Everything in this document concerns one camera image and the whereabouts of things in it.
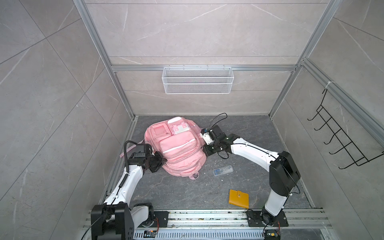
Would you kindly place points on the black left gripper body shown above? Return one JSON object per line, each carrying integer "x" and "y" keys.
{"x": 154, "y": 162}

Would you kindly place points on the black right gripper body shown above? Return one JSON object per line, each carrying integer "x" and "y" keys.
{"x": 212, "y": 148}

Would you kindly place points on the clear plastic ruler case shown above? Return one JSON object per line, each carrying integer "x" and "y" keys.
{"x": 223, "y": 170}

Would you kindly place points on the pink student backpack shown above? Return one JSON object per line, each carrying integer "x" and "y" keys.
{"x": 180, "y": 142}

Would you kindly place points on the yellow leather wallet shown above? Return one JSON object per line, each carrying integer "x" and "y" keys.
{"x": 239, "y": 199}

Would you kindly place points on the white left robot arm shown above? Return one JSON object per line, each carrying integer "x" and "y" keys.
{"x": 115, "y": 219}

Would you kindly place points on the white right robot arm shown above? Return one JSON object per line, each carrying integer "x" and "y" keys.
{"x": 283, "y": 172}

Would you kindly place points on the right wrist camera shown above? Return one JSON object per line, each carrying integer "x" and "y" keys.
{"x": 206, "y": 136}

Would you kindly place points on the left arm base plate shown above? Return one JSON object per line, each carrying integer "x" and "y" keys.
{"x": 159, "y": 219}

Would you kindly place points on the white wire mesh basket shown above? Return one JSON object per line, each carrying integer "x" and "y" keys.
{"x": 197, "y": 80}

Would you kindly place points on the aluminium mounting rail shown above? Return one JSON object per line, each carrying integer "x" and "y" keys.
{"x": 226, "y": 218}

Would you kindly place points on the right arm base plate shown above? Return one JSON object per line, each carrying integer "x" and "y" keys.
{"x": 264, "y": 218}

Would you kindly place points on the black wire hook rack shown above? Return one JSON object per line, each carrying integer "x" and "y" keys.
{"x": 340, "y": 136}

